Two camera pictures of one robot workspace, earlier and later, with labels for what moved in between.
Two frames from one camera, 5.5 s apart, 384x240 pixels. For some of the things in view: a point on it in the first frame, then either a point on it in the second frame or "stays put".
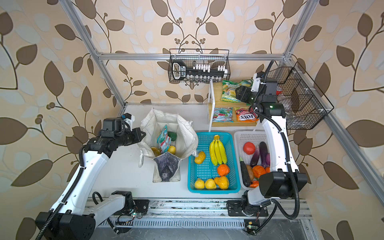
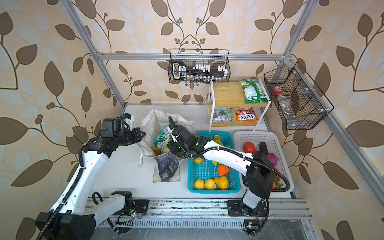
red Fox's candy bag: [246, 115] stays put
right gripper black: [244, 92] → [172, 148]
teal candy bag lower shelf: [223, 114] stays put
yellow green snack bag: [229, 89] → [163, 139]
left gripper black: [137, 138] stays put
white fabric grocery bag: [166, 168] stays put
